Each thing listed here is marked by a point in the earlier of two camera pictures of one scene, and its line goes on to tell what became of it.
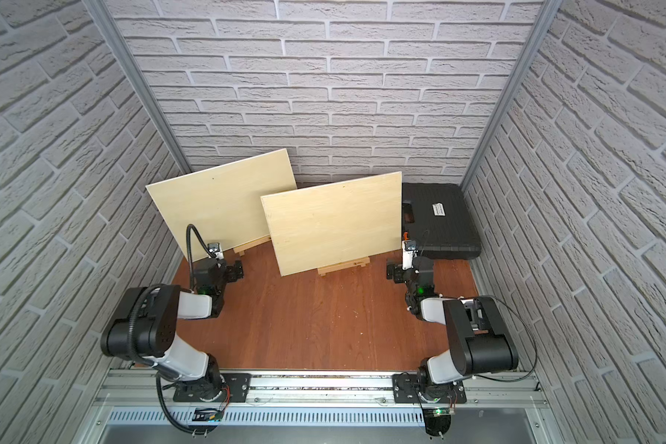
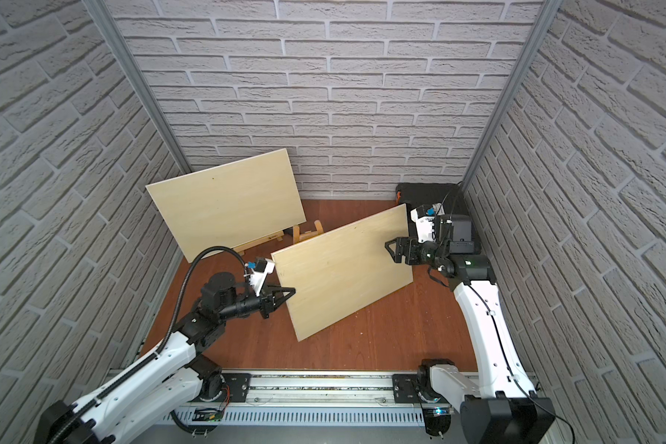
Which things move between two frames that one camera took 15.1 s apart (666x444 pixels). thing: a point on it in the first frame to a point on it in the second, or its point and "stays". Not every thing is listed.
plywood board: x=223 y=203 stays
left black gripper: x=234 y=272 to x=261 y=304
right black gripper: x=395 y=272 to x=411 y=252
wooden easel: x=343 y=265 to x=297 y=237
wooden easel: x=241 y=249 stays
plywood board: x=331 y=224 to x=342 y=272
